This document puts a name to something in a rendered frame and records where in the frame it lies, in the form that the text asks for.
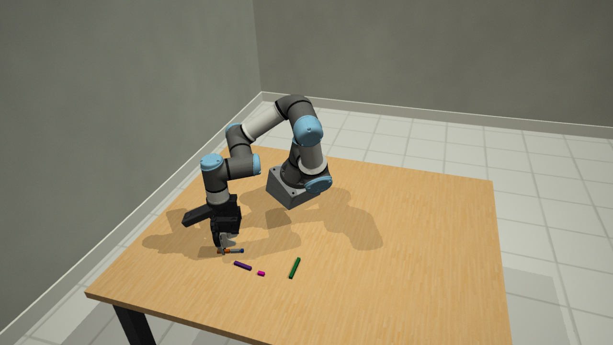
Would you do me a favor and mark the green rod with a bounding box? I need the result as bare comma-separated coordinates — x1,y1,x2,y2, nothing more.
289,257,301,279

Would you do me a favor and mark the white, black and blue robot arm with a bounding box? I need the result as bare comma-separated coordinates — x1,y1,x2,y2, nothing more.
182,94,333,227

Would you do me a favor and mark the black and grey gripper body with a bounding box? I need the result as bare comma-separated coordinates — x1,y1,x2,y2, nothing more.
206,193,242,234

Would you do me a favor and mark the purple rod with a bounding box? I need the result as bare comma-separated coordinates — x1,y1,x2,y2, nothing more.
234,261,252,271

